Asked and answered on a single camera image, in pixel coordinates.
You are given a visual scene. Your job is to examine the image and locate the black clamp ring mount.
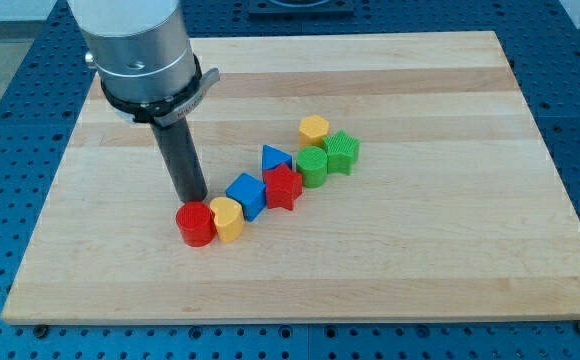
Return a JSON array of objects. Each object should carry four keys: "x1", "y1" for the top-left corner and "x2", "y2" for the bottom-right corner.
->
[{"x1": 100, "y1": 55, "x2": 220, "y2": 127}]

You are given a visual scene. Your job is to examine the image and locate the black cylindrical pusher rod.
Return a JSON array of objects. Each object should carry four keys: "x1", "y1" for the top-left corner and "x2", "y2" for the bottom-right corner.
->
[{"x1": 151, "y1": 119, "x2": 208, "y2": 203}]

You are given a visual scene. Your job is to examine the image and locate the red cylinder block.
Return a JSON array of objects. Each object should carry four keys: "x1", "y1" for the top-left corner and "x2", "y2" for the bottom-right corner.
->
[{"x1": 175, "y1": 202, "x2": 216, "y2": 247}]

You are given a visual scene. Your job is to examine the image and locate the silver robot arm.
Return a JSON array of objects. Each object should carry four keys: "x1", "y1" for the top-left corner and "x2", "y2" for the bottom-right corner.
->
[{"x1": 68, "y1": 0, "x2": 220, "y2": 203}]

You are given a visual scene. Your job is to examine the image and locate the yellow heart block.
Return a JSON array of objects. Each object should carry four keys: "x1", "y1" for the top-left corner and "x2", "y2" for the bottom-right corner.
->
[{"x1": 209, "y1": 197, "x2": 245, "y2": 243}]

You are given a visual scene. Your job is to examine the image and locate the blue cube block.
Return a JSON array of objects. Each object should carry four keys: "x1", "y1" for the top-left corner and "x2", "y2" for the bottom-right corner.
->
[{"x1": 225, "y1": 173, "x2": 267, "y2": 222}]

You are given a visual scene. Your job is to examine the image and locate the blue triangle block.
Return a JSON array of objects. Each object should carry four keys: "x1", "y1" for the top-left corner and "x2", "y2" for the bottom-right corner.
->
[{"x1": 261, "y1": 144, "x2": 293, "y2": 171}]

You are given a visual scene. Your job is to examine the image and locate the red star block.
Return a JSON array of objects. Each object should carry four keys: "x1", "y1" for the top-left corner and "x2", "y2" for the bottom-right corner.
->
[{"x1": 263, "y1": 163, "x2": 303, "y2": 211}]

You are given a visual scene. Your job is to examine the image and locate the yellow hexagon block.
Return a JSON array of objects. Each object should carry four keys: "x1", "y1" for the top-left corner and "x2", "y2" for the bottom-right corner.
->
[{"x1": 298, "y1": 115, "x2": 330, "y2": 149}]

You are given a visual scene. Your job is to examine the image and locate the green cylinder block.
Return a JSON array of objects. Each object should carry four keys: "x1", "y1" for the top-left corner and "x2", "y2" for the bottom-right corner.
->
[{"x1": 296, "y1": 146, "x2": 328, "y2": 188}]

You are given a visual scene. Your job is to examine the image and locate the green star block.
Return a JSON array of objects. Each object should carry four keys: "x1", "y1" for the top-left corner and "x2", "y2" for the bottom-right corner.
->
[{"x1": 323, "y1": 130, "x2": 360, "y2": 175}]

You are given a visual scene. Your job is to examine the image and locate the wooden board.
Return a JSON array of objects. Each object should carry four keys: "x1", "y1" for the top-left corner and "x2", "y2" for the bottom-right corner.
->
[{"x1": 2, "y1": 31, "x2": 580, "y2": 325}]

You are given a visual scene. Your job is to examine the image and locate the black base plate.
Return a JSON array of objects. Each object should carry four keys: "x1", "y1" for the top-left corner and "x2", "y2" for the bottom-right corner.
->
[{"x1": 247, "y1": 0, "x2": 355, "y2": 16}]

